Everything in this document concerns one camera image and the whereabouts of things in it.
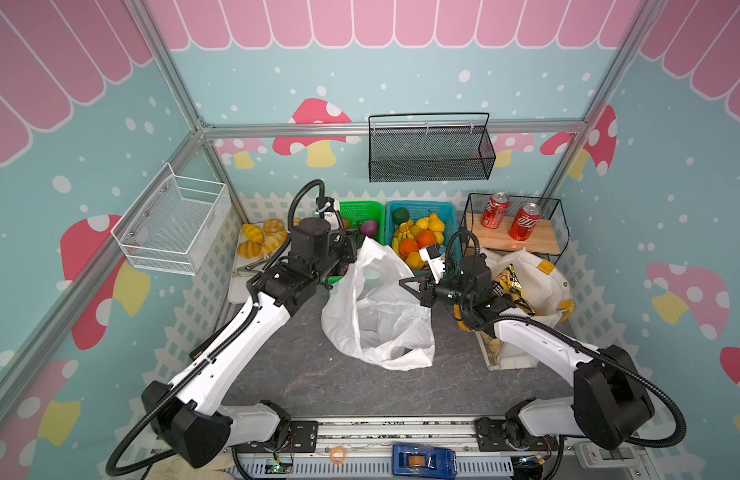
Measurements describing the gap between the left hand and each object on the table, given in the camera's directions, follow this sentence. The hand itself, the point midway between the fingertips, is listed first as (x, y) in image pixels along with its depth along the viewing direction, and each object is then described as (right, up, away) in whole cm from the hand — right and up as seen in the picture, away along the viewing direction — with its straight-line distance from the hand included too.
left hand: (353, 237), depth 72 cm
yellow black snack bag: (+41, -12, +9) cm, 44 cm away
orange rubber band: (-4, -53, 0) cm, 53 cm away
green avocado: (+14, +11, +41) cm, 45 cm away
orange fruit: (+23, +2, +34) cm, 41 cm away
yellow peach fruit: (+15, -6, -4) cm, 16 cm away
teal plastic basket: (+32, +13, +42) cm, 54 cm away
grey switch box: (+56, -52, -2) cm, 76 cm away
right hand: (+12, -11, +5) cm, 17 cm away
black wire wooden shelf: (+62, +2, +24) cm, 66 cm away
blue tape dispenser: (+16, -51, -5) cm, 53 cm away
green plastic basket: (-3, +13, +47) cm, 49 cm away
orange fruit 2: (+16, -1, +30) cm, 34 cm away
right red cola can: (+49, +5, +15) cm, 52 cm away
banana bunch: (+14, +3, +36) cm, 39 cm away
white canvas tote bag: (+54, -13, +14) cm, 57 cm away
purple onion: (+3, +6, +39) cm, 40 cm away
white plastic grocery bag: (+4, -22, +20) cm, 30 cm away
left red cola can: (+42, +10, +19) cm, 47 cm away
